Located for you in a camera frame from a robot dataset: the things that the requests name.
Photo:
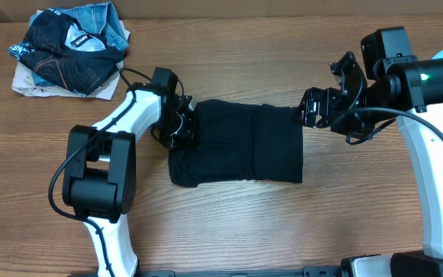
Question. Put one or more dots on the beige folded cloth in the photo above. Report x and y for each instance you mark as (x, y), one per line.
(29, 83)

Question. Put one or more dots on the folded blue jeans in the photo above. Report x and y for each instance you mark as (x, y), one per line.
(95, 28)

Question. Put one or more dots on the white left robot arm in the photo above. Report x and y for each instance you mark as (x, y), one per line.
(100, 172)

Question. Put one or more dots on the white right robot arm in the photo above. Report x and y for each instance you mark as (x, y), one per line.
(390, 85)

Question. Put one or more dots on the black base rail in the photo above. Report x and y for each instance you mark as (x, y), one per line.
(240, 273)

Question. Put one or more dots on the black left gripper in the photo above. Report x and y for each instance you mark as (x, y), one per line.
(188, 135)

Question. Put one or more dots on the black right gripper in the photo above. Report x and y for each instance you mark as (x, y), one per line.
(331, 98)

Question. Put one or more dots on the black t-shirt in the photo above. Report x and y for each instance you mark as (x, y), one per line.
(240, 142)

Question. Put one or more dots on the black patterned folded shirt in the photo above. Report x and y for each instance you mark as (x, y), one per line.
(58, 49)

